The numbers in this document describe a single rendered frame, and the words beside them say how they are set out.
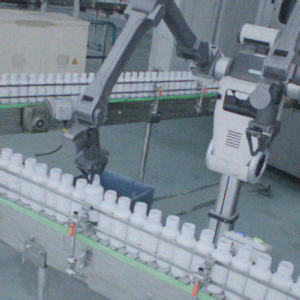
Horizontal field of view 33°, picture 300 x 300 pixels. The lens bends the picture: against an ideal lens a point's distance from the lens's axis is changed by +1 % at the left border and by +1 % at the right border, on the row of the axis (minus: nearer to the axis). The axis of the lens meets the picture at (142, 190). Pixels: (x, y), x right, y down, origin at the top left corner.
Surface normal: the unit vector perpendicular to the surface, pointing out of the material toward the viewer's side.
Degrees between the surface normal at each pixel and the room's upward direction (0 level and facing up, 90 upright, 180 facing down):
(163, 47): 90
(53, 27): 90
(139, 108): 91
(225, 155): 90
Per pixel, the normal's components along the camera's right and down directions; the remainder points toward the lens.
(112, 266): -0.54, 0.27
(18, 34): 0.62, 0.40
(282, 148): -0.76, 0.20
